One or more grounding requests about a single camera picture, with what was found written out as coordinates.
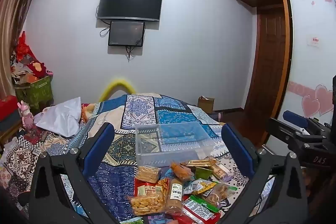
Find red plush toy pile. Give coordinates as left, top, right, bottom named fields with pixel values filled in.
left=10, top=30, right=54, bottom=88

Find dark green leafy snack packet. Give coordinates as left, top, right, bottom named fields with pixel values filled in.
left=119, top=217, right=143, bottom=224

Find orange snack stick packet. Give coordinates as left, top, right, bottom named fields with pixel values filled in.
left=170, top=161, right=195, bottom=181

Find clear plastic container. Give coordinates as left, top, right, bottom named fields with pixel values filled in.
left=135, top=121, right=216, bottom=167

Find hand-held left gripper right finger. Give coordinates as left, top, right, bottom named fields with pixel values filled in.
left=217, top=123, right=309, bottom=224

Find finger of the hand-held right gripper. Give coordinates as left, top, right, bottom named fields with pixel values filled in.
left=283, top=110, right=332, bottom=138
left=267, top=117, right=327, bottom=154

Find dark blue printed cloth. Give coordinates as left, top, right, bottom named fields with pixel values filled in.
left=146, top=214, right=175, bottom=224

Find round biscuit roll packet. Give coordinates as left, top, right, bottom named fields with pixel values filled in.
left=166, top=178, right=185, bottom=215

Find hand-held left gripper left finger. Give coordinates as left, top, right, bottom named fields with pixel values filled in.
left=29, top=122, right=127, bottom=224

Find pink bunny toy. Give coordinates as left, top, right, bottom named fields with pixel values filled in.
left=17, top=100, right=35, bottom=136

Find brown wooden door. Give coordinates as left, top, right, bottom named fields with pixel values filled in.
left=247, top=7, right=290, bottom=147

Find plain green snack packet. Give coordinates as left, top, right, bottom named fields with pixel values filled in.
left=194, top=168, right=214, bottom=180

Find long biscuit stick packet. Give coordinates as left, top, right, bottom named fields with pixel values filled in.
left=182, top=157, right=217, bottom=168

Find clear square cracker packet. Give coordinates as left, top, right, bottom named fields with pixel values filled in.
left=135, top=165, right=161, bottom=184

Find wall-mounted black television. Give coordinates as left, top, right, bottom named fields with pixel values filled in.
left=96, top=0, right=163, bottom=22

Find clear cookie packet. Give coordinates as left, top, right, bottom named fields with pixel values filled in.
left=210, top=160, right=234, bottom=182

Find red snack packet white label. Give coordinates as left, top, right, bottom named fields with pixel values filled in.
left=173, top=199, right=221, bottom=224

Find white wardrobe door pink hearts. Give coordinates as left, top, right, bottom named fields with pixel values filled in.
left=264, top=0, right=336, bottom=147

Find clear packet of yellow crisps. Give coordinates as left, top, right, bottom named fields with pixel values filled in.
left=127, top=194, right=168, bottom=216

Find cardboard box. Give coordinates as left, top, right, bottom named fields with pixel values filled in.
left=197, top=95, right=216, bottom=115

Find yellow snack packet white label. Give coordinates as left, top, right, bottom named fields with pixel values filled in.
left=183, top=179, right=218, bottom=196

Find white plastic bag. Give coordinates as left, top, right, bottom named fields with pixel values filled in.
left=35, top=97, right=82, bottom=138

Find small black wall monitor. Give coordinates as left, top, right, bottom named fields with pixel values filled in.
left=108, top=20, right=146, bottom=47

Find green patterned box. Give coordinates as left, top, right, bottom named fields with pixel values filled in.
left=14, top=75, right=54, bottom=112

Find red snack packet yellow label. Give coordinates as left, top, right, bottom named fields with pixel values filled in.
left=134, top=178, right=170, bottom=198

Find patchwork blue blanket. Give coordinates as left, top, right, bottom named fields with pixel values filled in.
left=0, top=93, right=252, bottom=224

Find red box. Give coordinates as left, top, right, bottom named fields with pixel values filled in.
left=0, top=95, right=22, bottom=132

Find green striped snack packet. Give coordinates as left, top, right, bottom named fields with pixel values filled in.
left=189, top=195, right=219, bottom=213

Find striped brown curtain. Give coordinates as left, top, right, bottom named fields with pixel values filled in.
left=0, top=0, right=49, bottom=100

